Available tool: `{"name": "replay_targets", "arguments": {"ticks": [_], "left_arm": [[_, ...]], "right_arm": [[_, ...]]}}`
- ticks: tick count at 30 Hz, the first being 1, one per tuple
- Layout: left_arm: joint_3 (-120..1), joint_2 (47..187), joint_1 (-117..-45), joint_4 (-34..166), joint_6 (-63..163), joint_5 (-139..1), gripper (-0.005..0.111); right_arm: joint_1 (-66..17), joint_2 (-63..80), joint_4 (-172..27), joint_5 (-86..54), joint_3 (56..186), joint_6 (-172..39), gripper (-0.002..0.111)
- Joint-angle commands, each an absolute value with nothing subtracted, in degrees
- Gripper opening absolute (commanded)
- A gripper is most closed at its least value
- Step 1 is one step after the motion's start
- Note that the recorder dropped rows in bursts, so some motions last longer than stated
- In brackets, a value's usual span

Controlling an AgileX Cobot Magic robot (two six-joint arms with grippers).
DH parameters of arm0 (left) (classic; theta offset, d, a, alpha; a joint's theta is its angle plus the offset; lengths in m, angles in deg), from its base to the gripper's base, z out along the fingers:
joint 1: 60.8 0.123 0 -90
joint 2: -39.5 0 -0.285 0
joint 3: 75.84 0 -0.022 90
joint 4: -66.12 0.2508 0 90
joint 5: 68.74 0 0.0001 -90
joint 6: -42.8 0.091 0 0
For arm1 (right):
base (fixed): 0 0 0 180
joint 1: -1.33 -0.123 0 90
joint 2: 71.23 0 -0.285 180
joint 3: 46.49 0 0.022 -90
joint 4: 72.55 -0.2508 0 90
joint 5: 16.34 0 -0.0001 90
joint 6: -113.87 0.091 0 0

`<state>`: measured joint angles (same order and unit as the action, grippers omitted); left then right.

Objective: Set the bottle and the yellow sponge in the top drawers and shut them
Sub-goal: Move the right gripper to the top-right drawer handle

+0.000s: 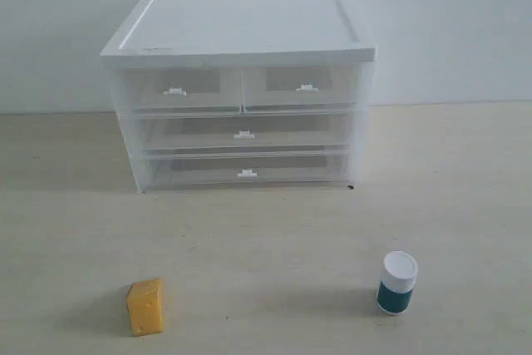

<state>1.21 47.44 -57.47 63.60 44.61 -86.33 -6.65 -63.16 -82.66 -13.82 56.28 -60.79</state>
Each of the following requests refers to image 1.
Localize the clear middle wide drawer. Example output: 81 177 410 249
139 113 353 151

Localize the clear bottom wide drawer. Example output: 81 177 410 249
150 149 349 186

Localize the white plastic drawer cabinet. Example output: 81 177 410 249
101 0 377 192

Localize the clear wide drawer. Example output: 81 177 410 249
139 113 353 151
150 149 349 186

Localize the teal bottle white cap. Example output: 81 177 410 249
376 251 419 315

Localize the yellow cheese wedge block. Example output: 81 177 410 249
126 278 164 337

